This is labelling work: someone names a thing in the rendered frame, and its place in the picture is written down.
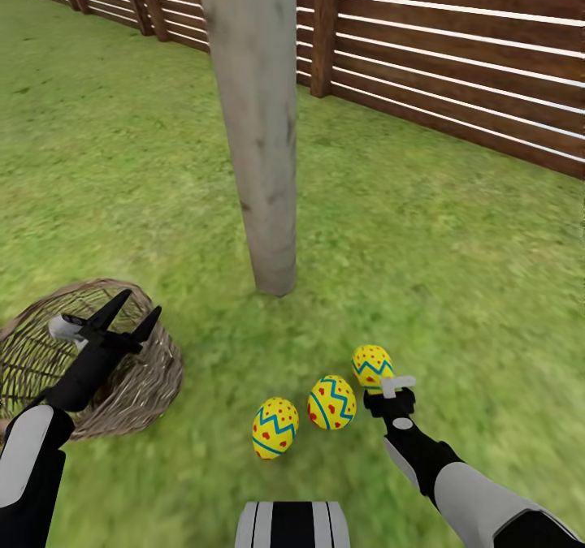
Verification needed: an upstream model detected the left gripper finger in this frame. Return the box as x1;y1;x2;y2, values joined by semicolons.
86;289;132;338
121;305;162;343

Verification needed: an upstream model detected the wicker basket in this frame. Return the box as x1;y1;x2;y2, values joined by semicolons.
0;278;186;448

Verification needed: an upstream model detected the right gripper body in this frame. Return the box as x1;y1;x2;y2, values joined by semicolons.
369;390;414;422

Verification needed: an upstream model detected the easter egg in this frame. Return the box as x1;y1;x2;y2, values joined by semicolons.
307;375;357;429
253;398;299;460
352;346;394;395

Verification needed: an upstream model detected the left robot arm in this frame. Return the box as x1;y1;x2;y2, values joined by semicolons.
0;289;162;548

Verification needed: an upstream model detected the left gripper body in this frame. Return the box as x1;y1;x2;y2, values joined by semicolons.
64;325;143;389

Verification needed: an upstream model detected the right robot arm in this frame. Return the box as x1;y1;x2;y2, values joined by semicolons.
364;375;585;548

